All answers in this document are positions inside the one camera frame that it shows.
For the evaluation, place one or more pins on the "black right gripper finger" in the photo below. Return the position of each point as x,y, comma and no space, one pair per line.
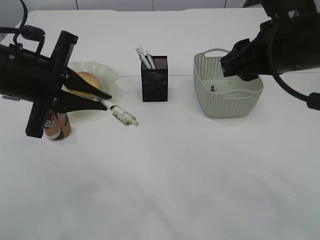
248,77
243,60

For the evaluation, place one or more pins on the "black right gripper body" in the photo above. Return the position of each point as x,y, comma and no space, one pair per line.
296,42

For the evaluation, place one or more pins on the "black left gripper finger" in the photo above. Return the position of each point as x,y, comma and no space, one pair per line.
78,86
69,102

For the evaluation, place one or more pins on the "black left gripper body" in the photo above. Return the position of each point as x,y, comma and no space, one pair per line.
39,79

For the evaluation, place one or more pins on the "brown coffee bottle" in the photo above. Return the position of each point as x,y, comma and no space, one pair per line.
57,126

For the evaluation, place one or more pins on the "cream white pen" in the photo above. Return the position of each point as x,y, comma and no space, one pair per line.
120,114

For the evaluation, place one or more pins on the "clear plastic ruler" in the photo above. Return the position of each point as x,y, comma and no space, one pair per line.
139,51

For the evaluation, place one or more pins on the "blue grey pen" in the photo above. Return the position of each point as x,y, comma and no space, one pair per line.
145,62

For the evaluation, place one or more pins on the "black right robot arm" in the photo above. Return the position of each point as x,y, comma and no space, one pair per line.
278,5

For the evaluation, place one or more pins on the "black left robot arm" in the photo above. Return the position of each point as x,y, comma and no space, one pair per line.
29,33

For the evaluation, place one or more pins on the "light green woven basket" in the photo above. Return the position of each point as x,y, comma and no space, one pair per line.
232,98

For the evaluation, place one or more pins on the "pale green wavy plate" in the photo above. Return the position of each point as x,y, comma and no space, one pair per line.
95,73

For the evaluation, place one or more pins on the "black pen holder box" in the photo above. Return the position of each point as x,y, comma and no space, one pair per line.
154,82

